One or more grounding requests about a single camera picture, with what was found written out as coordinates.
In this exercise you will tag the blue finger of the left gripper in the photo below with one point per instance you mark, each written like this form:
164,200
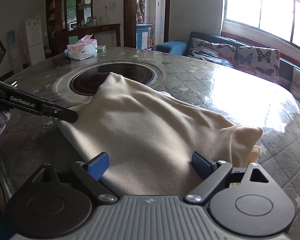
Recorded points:
59,112

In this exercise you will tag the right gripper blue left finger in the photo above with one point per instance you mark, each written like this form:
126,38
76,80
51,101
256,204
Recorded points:
97,166

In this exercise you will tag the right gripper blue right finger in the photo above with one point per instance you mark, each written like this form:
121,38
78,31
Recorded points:
204,166

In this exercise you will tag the cream sweatshirt garment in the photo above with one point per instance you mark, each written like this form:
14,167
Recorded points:
150,137

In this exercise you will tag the water dispenser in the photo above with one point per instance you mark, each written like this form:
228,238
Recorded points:
13,52

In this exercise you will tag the round black induction cooktop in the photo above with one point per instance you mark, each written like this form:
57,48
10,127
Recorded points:
90,81

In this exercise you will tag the pink tissue pack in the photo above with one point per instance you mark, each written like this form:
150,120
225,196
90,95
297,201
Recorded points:
84,48

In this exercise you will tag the white refrigerator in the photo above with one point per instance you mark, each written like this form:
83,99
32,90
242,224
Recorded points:
34,41

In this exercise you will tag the dark wooden counter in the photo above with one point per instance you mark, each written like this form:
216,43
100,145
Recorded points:
99,32

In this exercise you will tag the white microwave oven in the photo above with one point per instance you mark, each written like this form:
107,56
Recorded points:
73,25

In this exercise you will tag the dark wooden display cabinet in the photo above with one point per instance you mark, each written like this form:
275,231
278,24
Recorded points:
59,14

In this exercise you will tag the flat butterfly pillow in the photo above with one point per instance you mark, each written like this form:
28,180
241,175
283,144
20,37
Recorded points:
218,53

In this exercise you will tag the upright butterfly cushion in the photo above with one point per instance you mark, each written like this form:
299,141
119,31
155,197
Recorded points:
259,62

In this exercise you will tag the blue white small cabinet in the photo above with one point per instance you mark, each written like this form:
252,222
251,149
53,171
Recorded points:
143,35

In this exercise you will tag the blue corner sofa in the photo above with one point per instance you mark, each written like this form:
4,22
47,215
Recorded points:
182,48

